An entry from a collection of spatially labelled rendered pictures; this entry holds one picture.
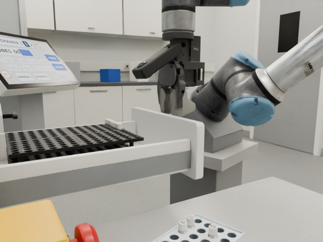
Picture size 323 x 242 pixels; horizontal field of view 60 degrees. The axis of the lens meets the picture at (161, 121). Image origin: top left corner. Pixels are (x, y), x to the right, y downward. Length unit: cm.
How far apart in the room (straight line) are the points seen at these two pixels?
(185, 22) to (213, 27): 480
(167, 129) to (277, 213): 27
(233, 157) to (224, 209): 39
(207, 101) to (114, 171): 56
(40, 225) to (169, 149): 33
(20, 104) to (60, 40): 291
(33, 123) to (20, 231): 125
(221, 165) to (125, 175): 46
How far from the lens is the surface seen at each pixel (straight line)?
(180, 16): 63
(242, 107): 79
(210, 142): 93
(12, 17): 220
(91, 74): 430
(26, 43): 153
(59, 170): 45
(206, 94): 96
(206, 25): 533
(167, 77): 63
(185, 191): 105
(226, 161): 90
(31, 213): 25
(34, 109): 146
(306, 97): 402
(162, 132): 62
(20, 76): 128
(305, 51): 79
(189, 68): 63
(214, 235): 42
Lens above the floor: 102
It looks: 10 degrees down
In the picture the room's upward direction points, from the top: straight up
